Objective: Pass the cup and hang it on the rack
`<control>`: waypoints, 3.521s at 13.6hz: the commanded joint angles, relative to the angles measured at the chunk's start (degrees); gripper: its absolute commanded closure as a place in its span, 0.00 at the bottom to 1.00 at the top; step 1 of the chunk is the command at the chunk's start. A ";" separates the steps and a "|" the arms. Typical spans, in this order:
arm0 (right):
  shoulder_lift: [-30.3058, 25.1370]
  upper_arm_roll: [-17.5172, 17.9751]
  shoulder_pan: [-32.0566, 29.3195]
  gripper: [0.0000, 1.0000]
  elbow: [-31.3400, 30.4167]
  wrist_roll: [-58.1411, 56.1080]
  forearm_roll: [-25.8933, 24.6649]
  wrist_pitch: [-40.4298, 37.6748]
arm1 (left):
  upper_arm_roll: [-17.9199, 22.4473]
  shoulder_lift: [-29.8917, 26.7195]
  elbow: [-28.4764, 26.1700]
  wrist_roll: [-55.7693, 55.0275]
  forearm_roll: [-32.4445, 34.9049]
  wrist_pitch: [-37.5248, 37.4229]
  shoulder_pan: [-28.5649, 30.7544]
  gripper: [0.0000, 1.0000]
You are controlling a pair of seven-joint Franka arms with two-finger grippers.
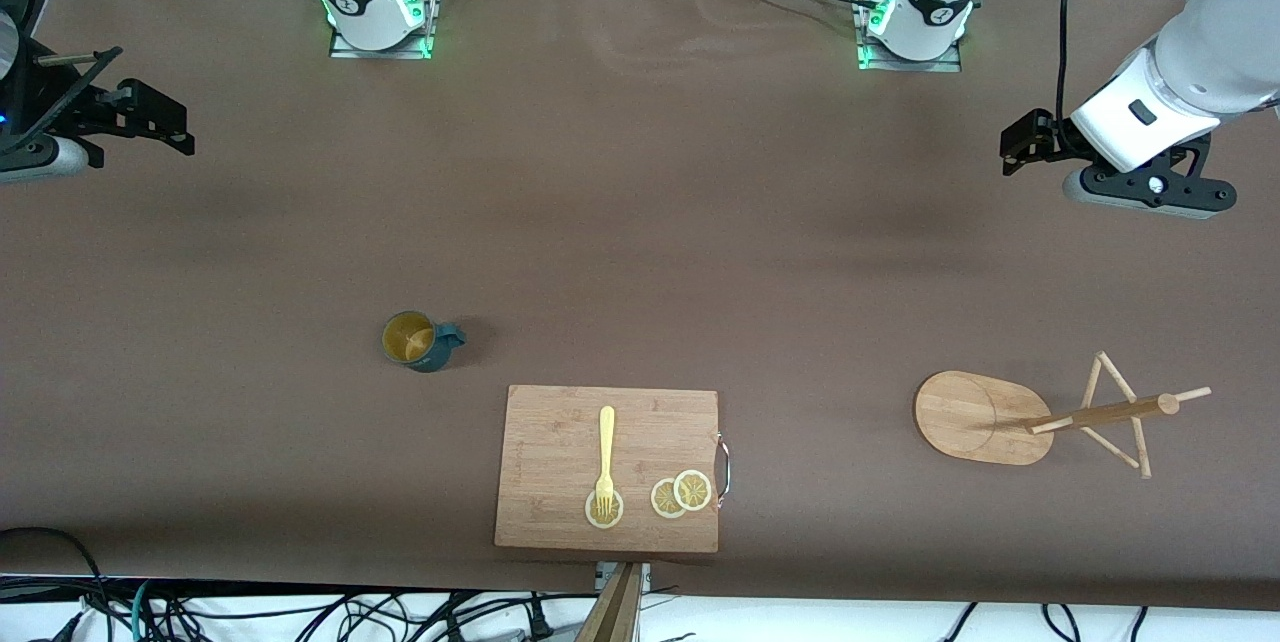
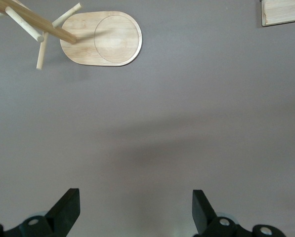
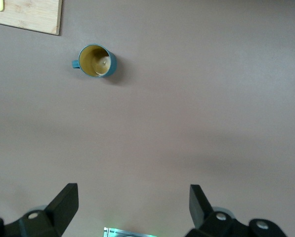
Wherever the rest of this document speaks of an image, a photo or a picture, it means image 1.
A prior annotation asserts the teal ribbed cup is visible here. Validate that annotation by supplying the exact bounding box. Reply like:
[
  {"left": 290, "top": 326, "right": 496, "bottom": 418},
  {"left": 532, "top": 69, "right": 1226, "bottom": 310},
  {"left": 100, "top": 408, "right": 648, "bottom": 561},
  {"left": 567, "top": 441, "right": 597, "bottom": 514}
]
[{"left": 382, "top": 310, "right": 468, "bottom": 374}]

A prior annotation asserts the wooden cup rack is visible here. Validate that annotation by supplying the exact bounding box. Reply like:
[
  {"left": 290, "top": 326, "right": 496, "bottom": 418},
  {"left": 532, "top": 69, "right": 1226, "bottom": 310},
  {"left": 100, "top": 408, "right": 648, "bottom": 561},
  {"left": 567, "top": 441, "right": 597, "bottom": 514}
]
[{"left": 914, "top": 351, "right": 1213, "bottom": 480}]

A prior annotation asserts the brown table cover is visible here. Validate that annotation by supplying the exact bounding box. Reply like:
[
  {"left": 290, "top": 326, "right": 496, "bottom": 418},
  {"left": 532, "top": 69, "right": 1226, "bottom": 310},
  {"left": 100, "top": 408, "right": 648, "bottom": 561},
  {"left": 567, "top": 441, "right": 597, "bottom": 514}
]
[{"left": 0, "top": 0, "right": 1280, "bottom": 613}]

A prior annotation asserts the bamboo cutting board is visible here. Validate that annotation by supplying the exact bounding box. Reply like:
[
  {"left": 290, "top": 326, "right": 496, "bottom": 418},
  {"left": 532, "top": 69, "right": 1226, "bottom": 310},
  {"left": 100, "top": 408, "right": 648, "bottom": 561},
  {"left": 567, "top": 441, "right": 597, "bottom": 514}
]
[{"left": 494, "top": 384, "right": 732, "bottom": 555}]

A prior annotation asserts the yellow plastic fork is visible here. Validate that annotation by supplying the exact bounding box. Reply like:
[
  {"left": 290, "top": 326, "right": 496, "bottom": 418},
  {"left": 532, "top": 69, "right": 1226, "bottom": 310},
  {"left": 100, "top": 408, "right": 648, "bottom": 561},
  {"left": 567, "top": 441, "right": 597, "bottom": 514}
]
[{"left": 595, "top": 406, "right": 617, "bottom": 515}]

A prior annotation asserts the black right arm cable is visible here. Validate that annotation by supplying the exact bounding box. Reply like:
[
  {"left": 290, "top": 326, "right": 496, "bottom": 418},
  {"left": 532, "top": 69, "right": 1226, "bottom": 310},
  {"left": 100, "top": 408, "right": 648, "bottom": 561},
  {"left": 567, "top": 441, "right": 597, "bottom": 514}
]
[{"left": 0, "top": 46, "right": 124, "bottom": 155}]

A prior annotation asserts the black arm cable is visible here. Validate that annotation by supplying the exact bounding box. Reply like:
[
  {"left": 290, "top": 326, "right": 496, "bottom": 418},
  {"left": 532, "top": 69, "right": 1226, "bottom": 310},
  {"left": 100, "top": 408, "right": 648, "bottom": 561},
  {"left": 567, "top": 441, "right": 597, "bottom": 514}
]
[
  {"left": 1055, "top": 0, "right": 1093, "bottom": 155},
  {"left": 0, "top": 46, "right": 124, "bottom": 155}
]

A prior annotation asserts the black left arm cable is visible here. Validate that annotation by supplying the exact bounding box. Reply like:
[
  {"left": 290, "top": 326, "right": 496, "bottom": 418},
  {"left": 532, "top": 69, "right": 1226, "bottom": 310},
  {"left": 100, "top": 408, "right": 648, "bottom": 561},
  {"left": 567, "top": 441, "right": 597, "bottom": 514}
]
[{"left": 1055, "top": 0, "right": 1093, "bottom": 155}]

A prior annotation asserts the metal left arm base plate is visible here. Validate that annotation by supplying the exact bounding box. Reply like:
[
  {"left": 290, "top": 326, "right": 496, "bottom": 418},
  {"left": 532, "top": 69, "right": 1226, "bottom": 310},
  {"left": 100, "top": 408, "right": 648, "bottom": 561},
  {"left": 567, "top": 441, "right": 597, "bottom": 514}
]
[{"left": 853, "top": 0, "right": 964, "bottom": 74}]

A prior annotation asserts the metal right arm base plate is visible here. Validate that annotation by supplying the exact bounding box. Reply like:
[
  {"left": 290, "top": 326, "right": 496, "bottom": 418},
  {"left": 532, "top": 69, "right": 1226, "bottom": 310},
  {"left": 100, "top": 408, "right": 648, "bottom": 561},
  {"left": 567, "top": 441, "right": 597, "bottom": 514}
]
[{"left": 328, "top": 0, "right": 438, "bottom": 60}]

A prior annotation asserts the thick black cable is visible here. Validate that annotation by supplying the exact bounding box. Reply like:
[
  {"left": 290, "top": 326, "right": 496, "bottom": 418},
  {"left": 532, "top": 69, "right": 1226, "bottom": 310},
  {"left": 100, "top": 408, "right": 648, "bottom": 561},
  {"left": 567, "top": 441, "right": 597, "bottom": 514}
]
[{"left": 0, "top": 525, "right": 114, "bottom": 642}]

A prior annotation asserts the small metal bracket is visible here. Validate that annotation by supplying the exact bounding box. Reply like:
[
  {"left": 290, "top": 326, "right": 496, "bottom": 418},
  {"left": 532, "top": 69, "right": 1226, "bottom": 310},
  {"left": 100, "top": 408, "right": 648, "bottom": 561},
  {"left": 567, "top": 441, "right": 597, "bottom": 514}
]
[{"left": 594, "top": 561, "right": 653, "bottom": 595}]

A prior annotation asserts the black cable with plug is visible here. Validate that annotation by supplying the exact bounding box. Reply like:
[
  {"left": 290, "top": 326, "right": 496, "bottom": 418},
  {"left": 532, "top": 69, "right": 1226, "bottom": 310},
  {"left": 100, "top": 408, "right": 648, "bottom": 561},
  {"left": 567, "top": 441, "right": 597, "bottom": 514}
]
[{"left": 518, "top": 592, "right": 557, "bottom": 642}]

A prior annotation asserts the wooden post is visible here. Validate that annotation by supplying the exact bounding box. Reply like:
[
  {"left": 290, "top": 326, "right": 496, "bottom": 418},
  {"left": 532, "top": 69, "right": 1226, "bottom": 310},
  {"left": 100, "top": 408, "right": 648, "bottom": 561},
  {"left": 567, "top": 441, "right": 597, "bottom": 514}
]
[{"left": 574, "top": 562, "right": 643, "bottom": 642}]

